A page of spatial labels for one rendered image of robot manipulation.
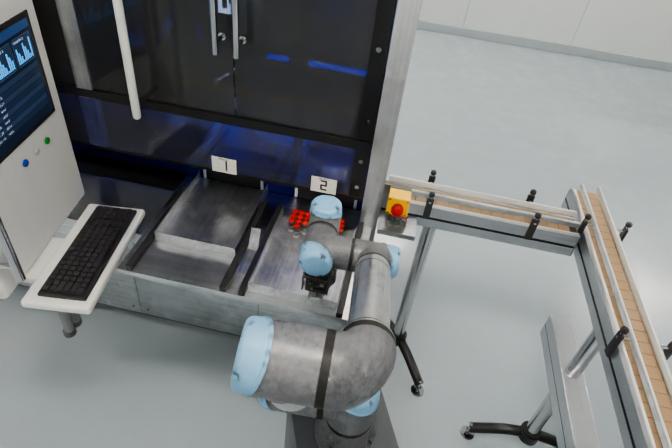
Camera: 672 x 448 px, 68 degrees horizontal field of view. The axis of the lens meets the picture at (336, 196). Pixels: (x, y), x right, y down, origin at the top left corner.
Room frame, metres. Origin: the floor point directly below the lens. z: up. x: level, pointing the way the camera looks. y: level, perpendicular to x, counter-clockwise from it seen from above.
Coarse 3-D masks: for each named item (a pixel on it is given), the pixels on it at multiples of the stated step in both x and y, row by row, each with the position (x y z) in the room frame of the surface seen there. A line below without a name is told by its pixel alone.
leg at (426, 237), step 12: (432, 228) 1.39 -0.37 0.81; (420, 240) 1.40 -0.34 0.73; (432, 240) 1.41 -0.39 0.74; (420, 252) 1.39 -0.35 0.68; (420, 264) 1.39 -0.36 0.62; (420, 276) 1.40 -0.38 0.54; (408, 288) 1.40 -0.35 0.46; (408, 300) 1.39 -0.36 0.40; (408, 312) 1.39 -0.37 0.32; (396, 324) 1.41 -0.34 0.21; (396, 336) 1.39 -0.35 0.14
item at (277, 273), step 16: (272, 240) 1.15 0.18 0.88; (288, 240) 1.16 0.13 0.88; (272, 256) 1.08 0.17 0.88; (288, 256) 1.09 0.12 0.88; (256, 272) 1.00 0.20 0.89; (272, 272) 1.01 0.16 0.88; (288, 272) 1.02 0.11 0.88; (256, 288) 0.93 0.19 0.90; (272, 288) 0.93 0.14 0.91; (288, 288) 0.96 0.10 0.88; (304, 288) 0.97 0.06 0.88; (336, 288) 0.98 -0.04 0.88; (320, 304) 0.91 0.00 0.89; (336, 304) 0.90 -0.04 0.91
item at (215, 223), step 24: (192, 192) 1.34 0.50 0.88; (216, 192) 1.35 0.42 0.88; (240, 192) 1.37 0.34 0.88; (264, 192) 1.35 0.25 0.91; (168, 216) 1.17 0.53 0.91; (192, 216) 1.21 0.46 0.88; (216, 216) 1.23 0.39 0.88; (240, 216) 1.24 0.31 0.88; (168, 240) 1.08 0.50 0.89; (192, 240) 1.07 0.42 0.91; (216, 240) 1.12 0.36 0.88; (240, 240) 1.11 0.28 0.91
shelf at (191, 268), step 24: (264, 216) 1.26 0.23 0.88; (288, 216) 1.28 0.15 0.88; (120, 264) 0.97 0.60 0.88; (144, 264) 0.98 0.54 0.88; (168, 264) 0.99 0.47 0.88; (192, 264) 1.01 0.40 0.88; (216, 264) 1.02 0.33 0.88; (240, 264) 1.03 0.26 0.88; (192, 288) 0.93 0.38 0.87; (216, 288) 0.93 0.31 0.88; (312, 312) 0.89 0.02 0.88
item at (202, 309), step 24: (120, 288) 1.39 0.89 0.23; (144, 288) 1.38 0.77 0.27; (168, 288) 1.36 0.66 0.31; (144, 312) 1.38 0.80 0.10; (168, 312) 1.37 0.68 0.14; (192, 312) 1.35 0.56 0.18; (216, 312) 1.34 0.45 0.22; (240, 312) 1.33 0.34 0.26; (264, 312) 1.31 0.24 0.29; (288, 312) 1.30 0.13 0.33
